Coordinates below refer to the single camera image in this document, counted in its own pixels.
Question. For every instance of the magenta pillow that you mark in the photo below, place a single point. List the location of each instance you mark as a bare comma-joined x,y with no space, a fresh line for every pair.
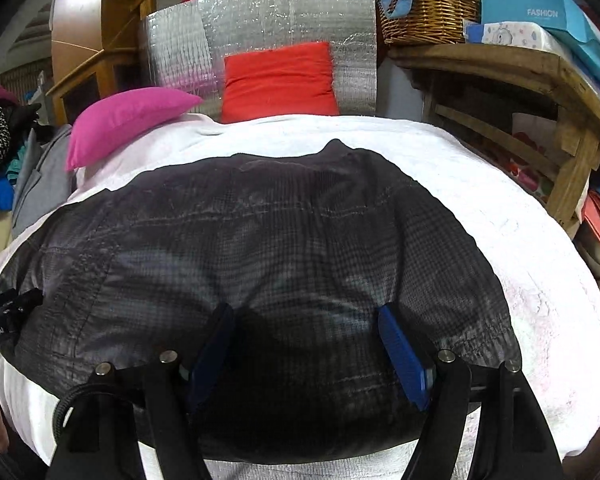
115,121

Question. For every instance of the wooden cabinet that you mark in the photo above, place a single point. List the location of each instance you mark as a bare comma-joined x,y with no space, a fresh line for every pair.
94,53

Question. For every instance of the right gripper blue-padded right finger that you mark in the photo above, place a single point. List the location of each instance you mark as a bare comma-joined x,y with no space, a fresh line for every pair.
438,384

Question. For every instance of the silver foil insulation panel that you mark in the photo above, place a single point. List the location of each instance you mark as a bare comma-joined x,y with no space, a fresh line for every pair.
184,46

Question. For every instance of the black quilted zip jacket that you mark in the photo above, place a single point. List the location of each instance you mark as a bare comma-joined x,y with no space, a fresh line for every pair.
305,250

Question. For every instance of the teal garment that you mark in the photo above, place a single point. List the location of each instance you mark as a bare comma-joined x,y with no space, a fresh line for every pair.
14,167

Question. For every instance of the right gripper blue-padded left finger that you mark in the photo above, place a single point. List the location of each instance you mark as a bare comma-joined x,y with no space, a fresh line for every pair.
176,386

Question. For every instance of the white textured bedspread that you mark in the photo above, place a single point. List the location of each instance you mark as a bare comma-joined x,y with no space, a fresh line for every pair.
552,296

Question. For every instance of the white patterned box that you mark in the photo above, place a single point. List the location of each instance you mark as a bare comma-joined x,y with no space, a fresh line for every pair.
515,34

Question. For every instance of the wicker basket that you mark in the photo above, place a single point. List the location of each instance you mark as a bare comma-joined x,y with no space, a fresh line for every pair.
429,22

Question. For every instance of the wooden side table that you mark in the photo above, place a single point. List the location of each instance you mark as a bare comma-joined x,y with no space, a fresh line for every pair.
475,90

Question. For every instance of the grey coat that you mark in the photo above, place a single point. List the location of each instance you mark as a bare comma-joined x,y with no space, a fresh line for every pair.
43,183

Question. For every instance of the red pillow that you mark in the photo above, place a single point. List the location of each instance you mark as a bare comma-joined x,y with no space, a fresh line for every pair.
297,79

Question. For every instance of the teal fashion box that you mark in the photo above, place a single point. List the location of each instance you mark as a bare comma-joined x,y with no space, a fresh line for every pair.
564,19

